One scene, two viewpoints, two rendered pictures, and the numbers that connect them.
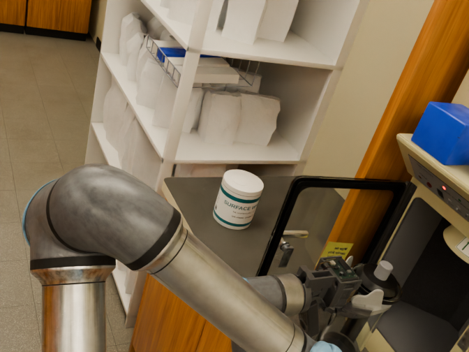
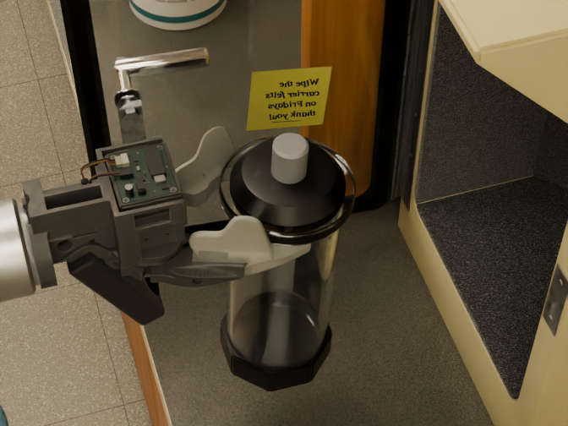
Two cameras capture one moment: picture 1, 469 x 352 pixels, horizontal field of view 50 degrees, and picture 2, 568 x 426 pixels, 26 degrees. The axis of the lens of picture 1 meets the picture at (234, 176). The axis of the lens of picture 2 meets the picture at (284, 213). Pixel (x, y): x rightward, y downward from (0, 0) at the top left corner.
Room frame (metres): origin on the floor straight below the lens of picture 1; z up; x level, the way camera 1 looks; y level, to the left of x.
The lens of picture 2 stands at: (0.22, -0.52, 1.99)
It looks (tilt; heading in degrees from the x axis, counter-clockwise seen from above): 50 degrees down; 16
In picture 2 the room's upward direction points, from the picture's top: straight up
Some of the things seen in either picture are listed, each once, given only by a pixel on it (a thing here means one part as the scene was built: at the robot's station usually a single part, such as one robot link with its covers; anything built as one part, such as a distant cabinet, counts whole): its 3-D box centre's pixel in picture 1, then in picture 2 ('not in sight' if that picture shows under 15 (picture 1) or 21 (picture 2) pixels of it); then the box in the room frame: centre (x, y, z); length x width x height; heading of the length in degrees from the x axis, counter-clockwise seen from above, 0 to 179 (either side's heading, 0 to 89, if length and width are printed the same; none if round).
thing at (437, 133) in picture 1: (453, 133); not in sight; (0.99, -0.39, 1.55); 0.10 x 0.10 x 0.09; 34
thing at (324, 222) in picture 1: (322, 248); (244, 90); (1.00, -0.25, 1.19); 0.30 x 0.01 x 0.40; 118
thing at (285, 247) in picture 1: (285, 256); (132, 124); (0.94, -0.16, 1.18); 0.02 x 0.02 x 0.06; 28
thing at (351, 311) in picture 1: (348, 306); (189, 256); (0.77, -0.28, 1.24); 0.09 x 0.05 x 0.02; 99
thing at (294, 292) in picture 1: (284, 293); (3, 247); (0.72, -0.15, 1.26); 0.08 x 0.05 x 0.08; 33
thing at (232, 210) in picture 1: (237, 199); not in sight; (1.38, -0.03, 1.01); 0.13 x 0.13 x 0.15
